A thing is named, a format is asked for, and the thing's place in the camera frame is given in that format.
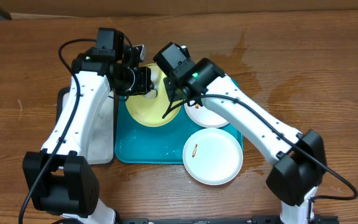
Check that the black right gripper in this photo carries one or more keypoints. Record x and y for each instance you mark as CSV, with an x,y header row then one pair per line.
x,y
174,84

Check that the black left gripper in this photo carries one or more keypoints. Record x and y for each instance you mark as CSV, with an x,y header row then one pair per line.
x,y
145,84

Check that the yellow sponge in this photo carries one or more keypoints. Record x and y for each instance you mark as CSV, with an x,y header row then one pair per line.
x,y
153,93

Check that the yellow round plate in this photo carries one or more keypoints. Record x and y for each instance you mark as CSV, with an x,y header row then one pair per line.
x,y
149,112

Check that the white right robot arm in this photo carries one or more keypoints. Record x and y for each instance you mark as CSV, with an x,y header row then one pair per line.
x,y
296,158

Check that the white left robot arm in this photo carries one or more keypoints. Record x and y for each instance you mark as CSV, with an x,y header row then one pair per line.
x,y
59,177

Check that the teal plastic tray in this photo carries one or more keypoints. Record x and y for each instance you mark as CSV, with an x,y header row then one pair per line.
x,y
139,144

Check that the black soapy water tray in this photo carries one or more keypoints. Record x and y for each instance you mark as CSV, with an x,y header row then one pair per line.
x,y
89,112

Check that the white plate upper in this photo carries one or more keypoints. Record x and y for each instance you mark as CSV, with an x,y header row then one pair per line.
x,y
204,117

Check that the white plate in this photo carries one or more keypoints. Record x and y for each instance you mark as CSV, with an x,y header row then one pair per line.
x,y
212,156
204,117

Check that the white plate lower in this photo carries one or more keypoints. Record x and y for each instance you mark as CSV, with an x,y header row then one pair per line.
x,y
212,156

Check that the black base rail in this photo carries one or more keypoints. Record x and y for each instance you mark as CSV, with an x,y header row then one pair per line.
x,y
254,220

